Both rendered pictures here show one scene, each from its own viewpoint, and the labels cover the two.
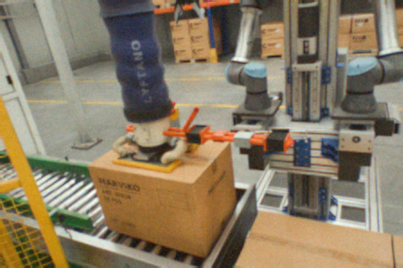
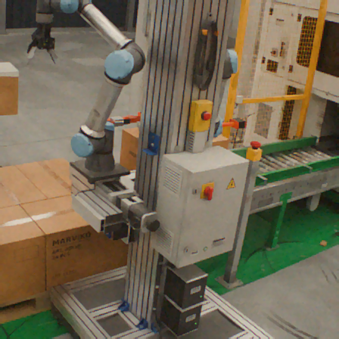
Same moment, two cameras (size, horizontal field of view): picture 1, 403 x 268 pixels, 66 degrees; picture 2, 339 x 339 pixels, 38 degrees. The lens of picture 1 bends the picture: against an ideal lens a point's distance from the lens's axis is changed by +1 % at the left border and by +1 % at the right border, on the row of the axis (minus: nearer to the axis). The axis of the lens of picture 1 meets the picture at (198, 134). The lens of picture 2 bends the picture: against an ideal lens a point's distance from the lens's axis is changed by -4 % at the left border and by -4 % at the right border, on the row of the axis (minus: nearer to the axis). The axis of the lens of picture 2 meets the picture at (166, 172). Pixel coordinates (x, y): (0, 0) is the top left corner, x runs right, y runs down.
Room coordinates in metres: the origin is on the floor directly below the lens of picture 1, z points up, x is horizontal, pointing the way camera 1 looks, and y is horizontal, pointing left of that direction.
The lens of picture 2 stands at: (2.50, -2.81, 2.01)
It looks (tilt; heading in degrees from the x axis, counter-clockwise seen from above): 23 degrees down; 111
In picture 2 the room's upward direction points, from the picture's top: 7 degrees clockwise
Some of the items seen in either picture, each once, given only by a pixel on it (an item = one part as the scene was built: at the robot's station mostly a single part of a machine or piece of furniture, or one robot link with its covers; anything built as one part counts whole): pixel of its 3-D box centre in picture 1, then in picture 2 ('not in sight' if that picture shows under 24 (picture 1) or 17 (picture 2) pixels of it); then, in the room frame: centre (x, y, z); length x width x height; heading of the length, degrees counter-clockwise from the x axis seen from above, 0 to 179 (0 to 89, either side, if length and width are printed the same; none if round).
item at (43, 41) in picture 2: not in sight; (44, 35); (1.10, -0.92, 1.66); 0.09 x 0.08 x 0.12; 151
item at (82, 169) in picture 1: (62, 163); (305, 170); (2.19, 1.09, 0.60); 1.60 x 0.10 x 0.09; 61
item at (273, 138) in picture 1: (276, 141); not in sight; (1.05, -0.29, 1.08); 0.08 x 0.07 x 0.05; 58
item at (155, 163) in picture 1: (145, 158); not in sight; (1.29, 0.26, 0.97); 0.34 x 0.10 x 0.05; 58
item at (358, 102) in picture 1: (359, 98); (100, 157); (1.36, -0.78, 1.09); 0.15 x 0.15 x 0.10
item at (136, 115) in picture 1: (147, 107); not in sight; (1.37, 0.21, 1.19); 0.23 x 0.23 x 0.04
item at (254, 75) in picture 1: (255, 76); not in sight; (1.61, -0.34, 1.20); 0.13 x 0.12 x 0.14; 31
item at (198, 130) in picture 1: (198, 134); not in sight; (1.24, 0.00, 1.08); 0.10 x 0.08 x 0.06; 148
